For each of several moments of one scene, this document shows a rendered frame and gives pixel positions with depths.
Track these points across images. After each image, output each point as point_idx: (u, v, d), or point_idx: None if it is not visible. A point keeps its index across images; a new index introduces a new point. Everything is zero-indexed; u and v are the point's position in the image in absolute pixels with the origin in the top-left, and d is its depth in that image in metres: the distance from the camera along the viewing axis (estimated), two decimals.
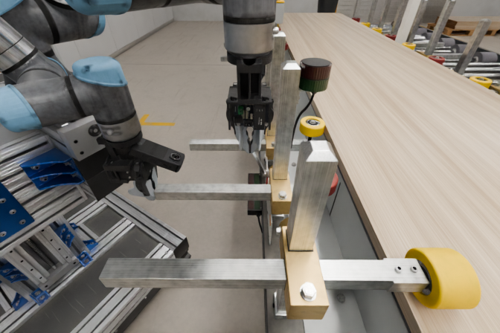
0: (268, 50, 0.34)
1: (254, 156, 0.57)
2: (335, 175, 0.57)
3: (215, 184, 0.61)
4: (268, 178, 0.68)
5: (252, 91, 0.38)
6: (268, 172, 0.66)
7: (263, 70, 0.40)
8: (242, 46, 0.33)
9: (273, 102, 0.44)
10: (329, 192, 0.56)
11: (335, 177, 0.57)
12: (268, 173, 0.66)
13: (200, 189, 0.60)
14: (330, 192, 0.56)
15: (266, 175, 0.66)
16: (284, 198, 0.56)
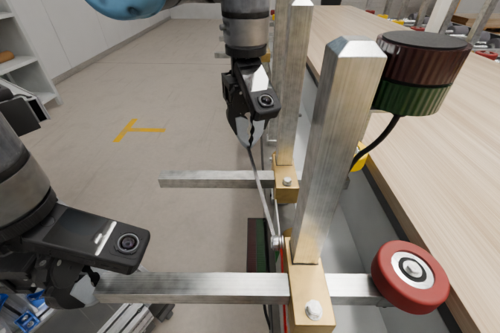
0: None
1: (257, 178, 0.43)
2: (440, 269, 0.30)
3: (208, 274, 0.34)
4: (282, 253, 0.38)
5: None
6: (280, 235, 0.39)
7: (235, 67, 0.41)
8: None
9: (226, 103, 0.44)
10: (436, 308, 0.28)
11: (441, 273, 0.29)
12: (280, 235, 0.39)
13: (181, 285, 0.32)
14: (436, 308, 0.28)
15: (277, 235, 0.39)
16: (318, 319, 0.28)
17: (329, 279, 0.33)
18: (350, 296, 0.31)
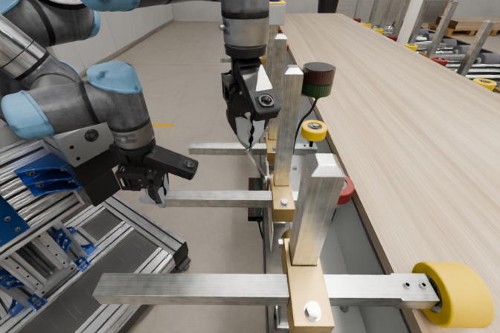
0: None
1: (255, 166, 0.56)
2: (350, 182, 0.56)
3: (227, 191, 0.60)
4: (268, 183, 0.67)
5: None
6: (268, 178, 0.64)
7: (235, 67, 0.41)
8: None
9: (226, 103, 0.44)
10: (346, 199, 0.54)
11: (350, 183, 0.55)
12: (268, 179, 0.64)
13: (212, 195, 0.59)
14: (347, 200, 0.54)
15: (267, 180, 0.64)
16: (286, 207, 0.55)
17: (294, 193, 0.59)
18: None
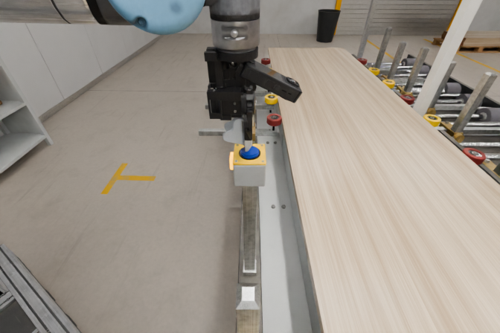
0: (218, 47, 0.36)
1: None
2: None
3: None
4: None
5: (222, 80, 0.42)
6: None
7: (241, 73, 0.39)
8: None
9: (246, 112, 0.41)
10: None
11: None
12: None
13: None
14: None
15: None
16: None
17: None
18: None
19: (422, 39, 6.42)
